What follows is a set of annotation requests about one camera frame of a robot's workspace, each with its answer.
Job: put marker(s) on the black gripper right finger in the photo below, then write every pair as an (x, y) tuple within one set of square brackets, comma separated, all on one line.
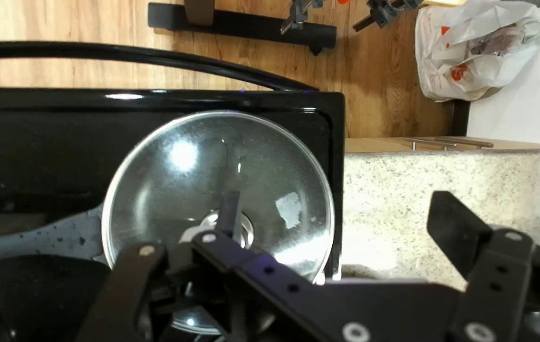
[(499, 278)]

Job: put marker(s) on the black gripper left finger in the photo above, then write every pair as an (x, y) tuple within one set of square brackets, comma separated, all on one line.
[(130, 286)]

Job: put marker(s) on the large glass pan lid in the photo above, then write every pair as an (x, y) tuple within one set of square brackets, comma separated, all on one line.
[(187, 164)]

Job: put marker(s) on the black electric stove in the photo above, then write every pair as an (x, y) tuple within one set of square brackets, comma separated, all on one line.
[(29, 126)]

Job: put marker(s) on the white plastic bag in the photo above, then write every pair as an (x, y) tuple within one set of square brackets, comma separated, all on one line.
[(472, 39)]

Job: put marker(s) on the black tripod leg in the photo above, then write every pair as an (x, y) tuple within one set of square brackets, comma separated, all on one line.
[(385, 12)]

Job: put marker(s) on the grey tripod leg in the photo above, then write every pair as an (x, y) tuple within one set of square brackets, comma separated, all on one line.
[(299, 16)]

